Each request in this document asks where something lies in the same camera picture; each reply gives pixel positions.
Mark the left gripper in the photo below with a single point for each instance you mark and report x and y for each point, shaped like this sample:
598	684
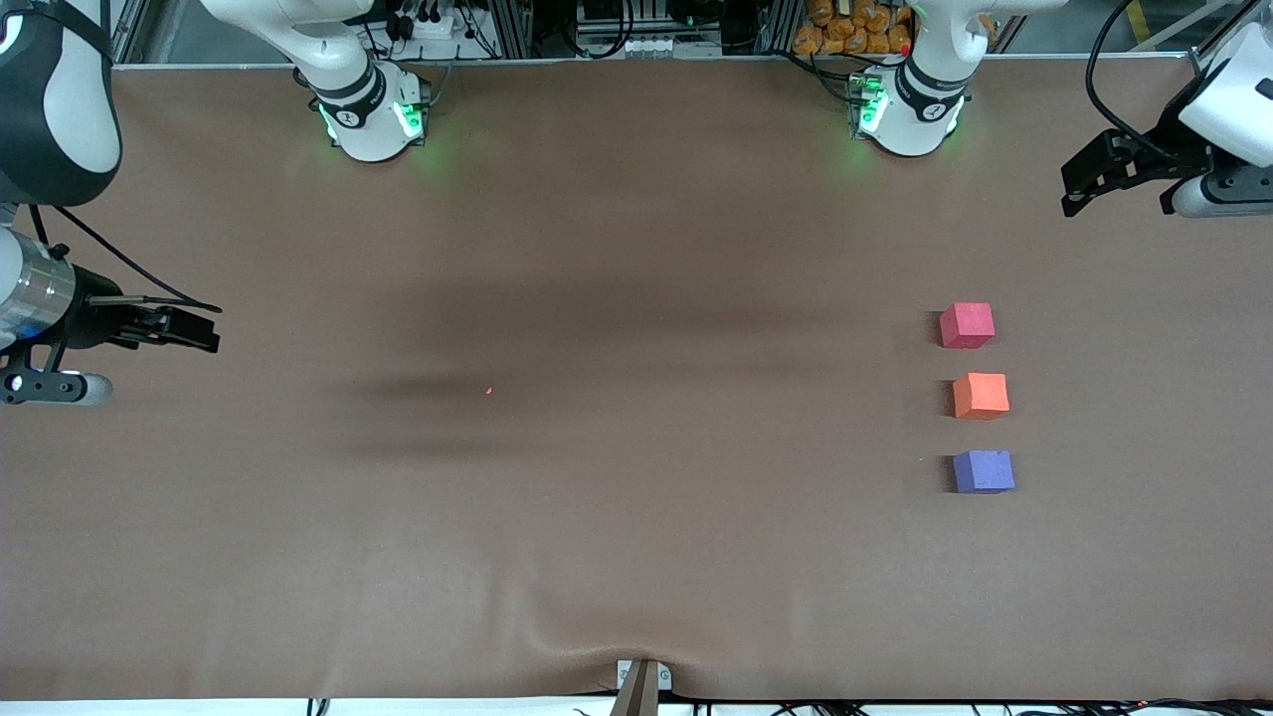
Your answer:
1164	159

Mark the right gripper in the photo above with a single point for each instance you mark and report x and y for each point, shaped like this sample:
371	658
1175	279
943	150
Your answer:
94	316

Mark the orange foam cube block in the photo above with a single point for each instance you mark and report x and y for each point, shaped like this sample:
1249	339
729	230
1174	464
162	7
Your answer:
982	395

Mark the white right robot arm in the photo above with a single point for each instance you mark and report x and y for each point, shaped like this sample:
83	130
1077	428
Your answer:
358	109

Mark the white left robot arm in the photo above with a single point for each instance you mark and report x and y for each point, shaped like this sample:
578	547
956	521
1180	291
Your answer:
915	109

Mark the red foam cube block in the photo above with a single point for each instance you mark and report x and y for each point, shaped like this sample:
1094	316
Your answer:
967	324

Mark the bag of orange round items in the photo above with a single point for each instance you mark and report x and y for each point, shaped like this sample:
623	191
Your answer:
845	30

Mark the purple foam cube block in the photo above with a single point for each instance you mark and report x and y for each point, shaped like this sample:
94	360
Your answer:
985	470

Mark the white power strip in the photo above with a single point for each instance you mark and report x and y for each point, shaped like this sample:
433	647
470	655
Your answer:
428	25

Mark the large table cover cloth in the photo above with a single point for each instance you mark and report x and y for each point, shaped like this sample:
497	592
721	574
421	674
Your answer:
636	249

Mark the aluminium frame profile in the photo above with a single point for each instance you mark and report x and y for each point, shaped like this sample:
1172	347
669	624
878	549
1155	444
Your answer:
129	30
1205	60

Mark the aluminium frame post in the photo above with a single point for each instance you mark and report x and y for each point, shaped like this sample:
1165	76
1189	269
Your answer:
512	25
781	25

